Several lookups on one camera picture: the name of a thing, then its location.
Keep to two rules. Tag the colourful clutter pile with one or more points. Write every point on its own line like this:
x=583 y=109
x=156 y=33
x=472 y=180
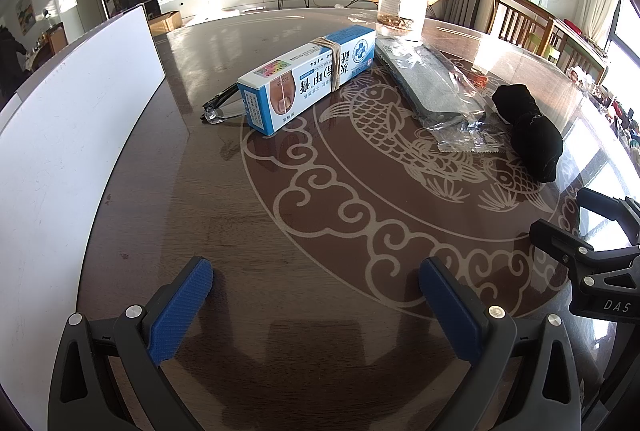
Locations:
x=610 y=106

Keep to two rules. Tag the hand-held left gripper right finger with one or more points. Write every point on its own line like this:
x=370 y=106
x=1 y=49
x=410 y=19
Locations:
x=450 y=311

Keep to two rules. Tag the white board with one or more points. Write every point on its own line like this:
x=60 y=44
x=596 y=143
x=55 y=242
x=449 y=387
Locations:
x=75 y=136

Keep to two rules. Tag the brown cardboard box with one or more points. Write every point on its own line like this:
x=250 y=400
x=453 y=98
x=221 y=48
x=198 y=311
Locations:
x=165 y=23

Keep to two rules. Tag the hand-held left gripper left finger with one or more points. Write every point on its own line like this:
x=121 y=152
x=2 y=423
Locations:
x=180 y=311

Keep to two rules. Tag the blue white medicine box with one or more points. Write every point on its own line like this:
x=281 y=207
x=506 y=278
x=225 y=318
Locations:
x=300 y=76

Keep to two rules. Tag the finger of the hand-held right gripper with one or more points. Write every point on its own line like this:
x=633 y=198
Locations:
x=560 y=243
x=605 y=202

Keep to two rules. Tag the wooden slatted chair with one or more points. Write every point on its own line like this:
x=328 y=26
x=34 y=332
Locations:
x=522 y=18
x=575 y=48

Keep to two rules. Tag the phone case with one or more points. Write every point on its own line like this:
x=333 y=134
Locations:
x=430 y=81

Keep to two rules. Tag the black cloth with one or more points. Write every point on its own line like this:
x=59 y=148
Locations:
x=535 y=136

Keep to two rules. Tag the brown patterned desktop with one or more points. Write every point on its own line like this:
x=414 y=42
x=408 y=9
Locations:
x=215 y=191

